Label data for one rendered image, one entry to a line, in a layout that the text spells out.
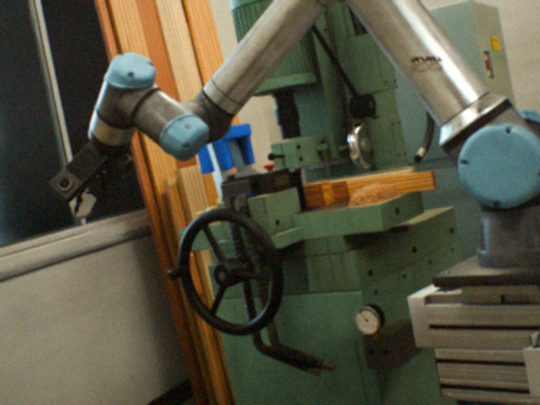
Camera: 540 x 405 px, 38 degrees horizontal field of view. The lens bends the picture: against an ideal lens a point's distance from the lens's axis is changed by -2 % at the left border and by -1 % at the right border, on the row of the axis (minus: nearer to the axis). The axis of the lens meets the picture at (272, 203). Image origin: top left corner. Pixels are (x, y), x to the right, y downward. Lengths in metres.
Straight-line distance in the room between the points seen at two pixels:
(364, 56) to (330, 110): 0.16
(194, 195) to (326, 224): 1.60
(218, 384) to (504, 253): 2.28
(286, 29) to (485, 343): 0.60
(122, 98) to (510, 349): 0.73
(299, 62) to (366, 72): 0.21
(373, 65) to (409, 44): 0.95
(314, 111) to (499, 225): 0.93
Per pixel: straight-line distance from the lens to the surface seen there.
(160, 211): 3.39
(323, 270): 1.85
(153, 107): 1.28
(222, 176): 2.81
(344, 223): 1.79
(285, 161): 1.99
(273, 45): 1.34
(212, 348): 3.38
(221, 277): 1.76
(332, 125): 2.07
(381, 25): 1.15
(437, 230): 2.18
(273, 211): 1.80
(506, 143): 1.10
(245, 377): 2.08
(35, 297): 3.03
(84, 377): 3.20
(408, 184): 1.87
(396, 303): 1.95
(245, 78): 1.35
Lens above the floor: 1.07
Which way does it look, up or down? 4 degrees down
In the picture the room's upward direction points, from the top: 11 degrees counter-clockwise
